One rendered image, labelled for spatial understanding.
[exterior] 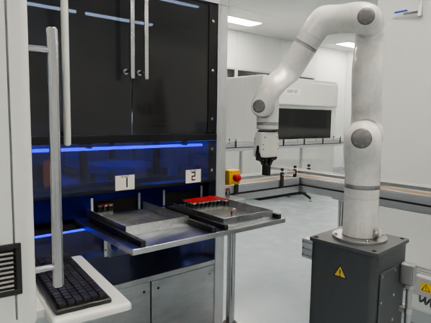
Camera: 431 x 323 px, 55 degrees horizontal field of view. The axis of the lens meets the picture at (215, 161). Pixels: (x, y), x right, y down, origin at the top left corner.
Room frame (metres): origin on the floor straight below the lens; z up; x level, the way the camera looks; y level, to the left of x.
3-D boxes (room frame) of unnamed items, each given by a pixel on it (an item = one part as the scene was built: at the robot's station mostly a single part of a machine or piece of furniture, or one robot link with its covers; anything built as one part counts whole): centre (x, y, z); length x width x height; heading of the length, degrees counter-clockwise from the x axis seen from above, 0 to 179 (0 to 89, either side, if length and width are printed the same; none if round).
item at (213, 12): (1.95, 0.02, 1.40); 0.04 x 0.01 x 0.80; 129
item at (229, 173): (2.06, -0.08, 1.00); 0.08 x 0.07 x 0.07; 39
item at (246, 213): (1.72, -0.03, 0.90); 0.34 x 0.26 x 0.04; 39
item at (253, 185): (2.35, -0.21, 0.92); 0.69 x 0.16 x 0.16; 129
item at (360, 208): (1.48, -0.52, 0.95); 0.19 x 0.19 x 0.18
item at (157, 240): (1.65, 0.13, 0.87); 0.70 x 0.48 x 0.02; 129
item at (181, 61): (1.84, 0.17, 1.51); 0.43 x 0.01 x 0.59; 129
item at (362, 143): (1.45, -0.51, 1.16); 0.19 x 0.12 x 0.24; 156
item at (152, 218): (1.59, 0.31, 0.90); 0.34 x 0.26 x 0.04; 39
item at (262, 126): (1.62, -0.20, 1.25); 0.09 x 0.08 x 0.03; 129
